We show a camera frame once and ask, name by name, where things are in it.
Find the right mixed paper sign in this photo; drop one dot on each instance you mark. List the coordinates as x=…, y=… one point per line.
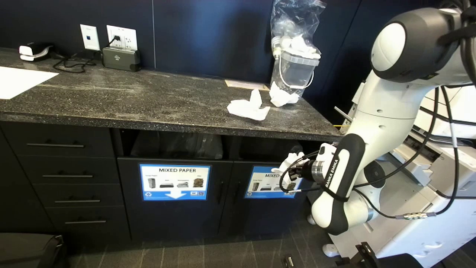
x=265, y=184

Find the crumpled white paper left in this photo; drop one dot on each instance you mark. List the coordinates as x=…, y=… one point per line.
x=250, y=108

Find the black power adapter box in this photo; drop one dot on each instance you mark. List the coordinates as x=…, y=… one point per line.
x=121, y=58

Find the white double wall outlet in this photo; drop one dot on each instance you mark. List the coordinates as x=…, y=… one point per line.
x=122, y=37

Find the mixed paper sign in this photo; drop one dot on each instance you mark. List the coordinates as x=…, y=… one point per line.
x=265, y=184
x=174, y=181

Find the left mixed paper sign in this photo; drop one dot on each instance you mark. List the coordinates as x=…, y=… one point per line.
x=174, y=181

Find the crumpled white paper right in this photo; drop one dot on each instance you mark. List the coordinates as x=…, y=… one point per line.
x=280, y=96

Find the left bin cabinet door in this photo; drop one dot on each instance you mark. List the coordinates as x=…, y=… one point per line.
x=154, y=220

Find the white single wall outlet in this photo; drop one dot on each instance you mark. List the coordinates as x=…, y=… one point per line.
x=90, y=37

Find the crumpled white paper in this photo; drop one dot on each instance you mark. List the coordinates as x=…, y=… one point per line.
x=280, y=96
x=250, y=108

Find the bin cabinet door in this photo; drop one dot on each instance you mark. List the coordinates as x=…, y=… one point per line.
x=255, y=217
x=154, y=220

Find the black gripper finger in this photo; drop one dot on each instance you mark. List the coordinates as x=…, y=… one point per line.
x=290, y=183
x=292, y=160

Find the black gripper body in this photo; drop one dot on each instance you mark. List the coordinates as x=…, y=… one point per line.
x=316, y=163

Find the right bin cabinet door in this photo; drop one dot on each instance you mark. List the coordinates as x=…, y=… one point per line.
x=255, y=217

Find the clear plastic bag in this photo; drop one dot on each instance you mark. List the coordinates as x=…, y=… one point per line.
x=293, y=22

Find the white paper sheet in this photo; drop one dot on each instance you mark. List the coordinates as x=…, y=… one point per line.
x=18, y=80

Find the black drawer cabinet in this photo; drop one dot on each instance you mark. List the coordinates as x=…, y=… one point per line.
x=73, y=171

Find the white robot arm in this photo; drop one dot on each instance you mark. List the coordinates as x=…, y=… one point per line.
x=415, y=52

